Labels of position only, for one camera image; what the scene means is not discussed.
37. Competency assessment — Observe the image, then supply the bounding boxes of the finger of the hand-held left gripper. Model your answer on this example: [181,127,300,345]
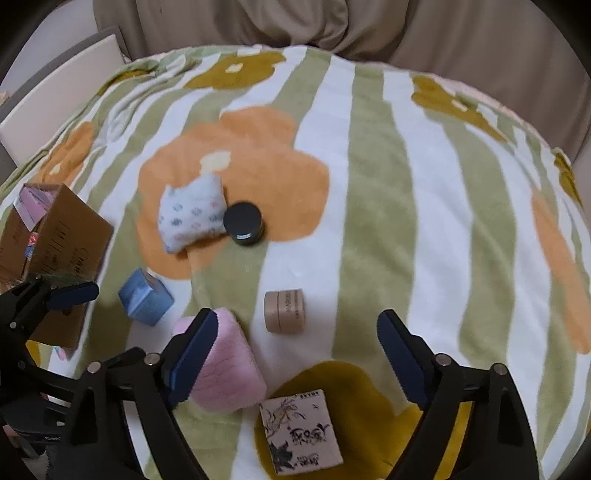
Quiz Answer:
[0,277,100,344]
[0,344,88,407]

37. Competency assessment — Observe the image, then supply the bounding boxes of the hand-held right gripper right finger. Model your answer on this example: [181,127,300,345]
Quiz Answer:
[376,310,541,480]

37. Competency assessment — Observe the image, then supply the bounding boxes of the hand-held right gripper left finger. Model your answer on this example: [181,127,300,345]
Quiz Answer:
[58,308,220,480]

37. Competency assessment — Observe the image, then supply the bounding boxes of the brown cardboard box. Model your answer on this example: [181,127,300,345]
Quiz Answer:
[0,182,115,349]

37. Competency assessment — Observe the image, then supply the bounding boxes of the pink quilted pouch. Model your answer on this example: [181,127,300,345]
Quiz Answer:
[173,308,267,413]

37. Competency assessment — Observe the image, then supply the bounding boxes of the small blue box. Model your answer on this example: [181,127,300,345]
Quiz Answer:
[118,268,174,327]

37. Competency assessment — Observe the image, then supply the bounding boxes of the pink packet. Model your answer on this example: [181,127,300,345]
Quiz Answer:
[17,185,59,232]

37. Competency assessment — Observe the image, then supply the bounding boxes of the beige round jar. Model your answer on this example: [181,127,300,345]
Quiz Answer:
[264,288,305,334]

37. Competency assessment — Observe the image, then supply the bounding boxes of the square box with black drawing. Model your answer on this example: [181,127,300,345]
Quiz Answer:
[259,389,345,476]

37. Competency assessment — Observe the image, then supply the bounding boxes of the white floral print pouch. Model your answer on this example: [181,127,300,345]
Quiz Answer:
[158,173,228,254]

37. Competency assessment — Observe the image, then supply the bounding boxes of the black round jar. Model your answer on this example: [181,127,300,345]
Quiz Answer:
[223,202,265,246]

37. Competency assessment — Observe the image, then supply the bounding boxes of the striped floral blanket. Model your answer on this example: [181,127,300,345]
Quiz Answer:
[0,44,591,480]

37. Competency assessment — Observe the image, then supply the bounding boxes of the white panel furniture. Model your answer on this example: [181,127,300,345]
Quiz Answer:
[0,25,127,162]

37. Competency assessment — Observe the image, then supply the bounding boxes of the beige fabric sofa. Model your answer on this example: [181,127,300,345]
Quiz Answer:
[92,0,591,160]

